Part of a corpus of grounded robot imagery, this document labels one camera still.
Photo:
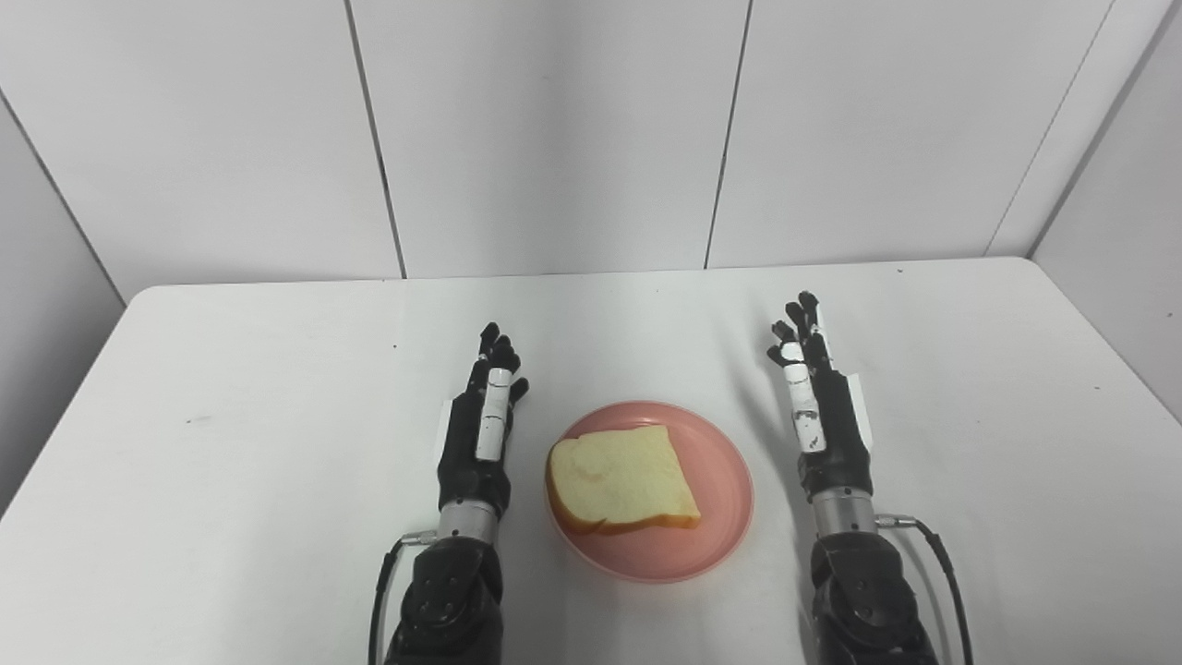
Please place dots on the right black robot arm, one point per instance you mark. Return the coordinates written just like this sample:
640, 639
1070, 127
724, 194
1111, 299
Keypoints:
859, 582

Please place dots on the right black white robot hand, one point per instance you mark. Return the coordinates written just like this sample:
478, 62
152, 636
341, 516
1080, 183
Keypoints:
822, 416

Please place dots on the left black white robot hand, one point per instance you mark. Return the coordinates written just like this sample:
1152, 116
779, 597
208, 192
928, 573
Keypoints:
480, 434

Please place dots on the slice of white bread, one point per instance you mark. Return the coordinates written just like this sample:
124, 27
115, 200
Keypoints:
619, 480

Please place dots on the pink round plate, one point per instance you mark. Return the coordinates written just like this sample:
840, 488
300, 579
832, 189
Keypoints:
711, 499

